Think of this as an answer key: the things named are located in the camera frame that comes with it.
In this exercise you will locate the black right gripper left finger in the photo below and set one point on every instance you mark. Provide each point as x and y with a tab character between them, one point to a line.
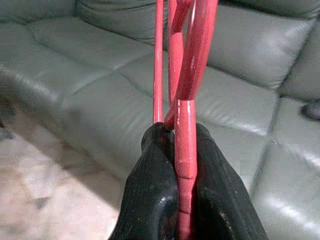
152	190

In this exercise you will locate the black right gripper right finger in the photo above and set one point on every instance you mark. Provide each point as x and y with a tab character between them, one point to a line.
217	200

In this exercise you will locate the red plastic clothes hanger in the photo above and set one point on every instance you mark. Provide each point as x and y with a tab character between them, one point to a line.
186	130

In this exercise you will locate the grey green leather sofa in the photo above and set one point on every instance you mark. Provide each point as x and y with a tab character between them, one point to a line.
100	75

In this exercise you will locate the grey green leather cushion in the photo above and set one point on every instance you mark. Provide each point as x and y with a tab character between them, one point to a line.
125	22

